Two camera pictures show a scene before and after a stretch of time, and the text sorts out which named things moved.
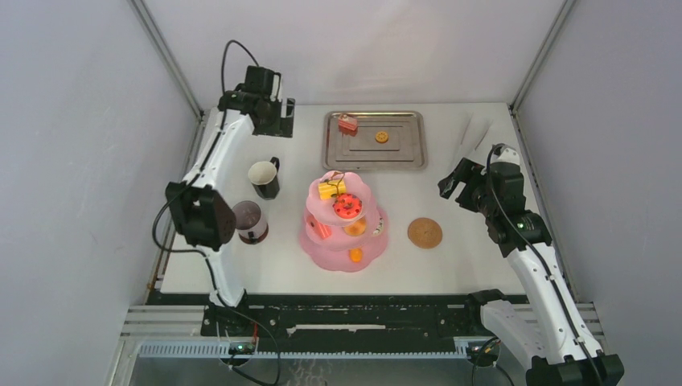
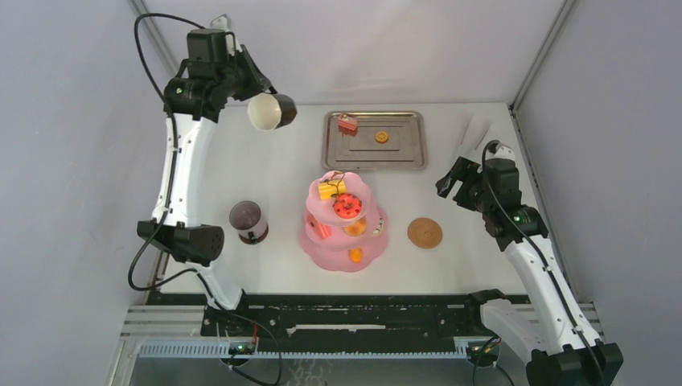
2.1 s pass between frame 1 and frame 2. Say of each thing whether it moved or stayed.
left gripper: moved
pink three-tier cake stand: stayed
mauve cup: stayed
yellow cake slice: stayed
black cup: moved
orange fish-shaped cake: stayed
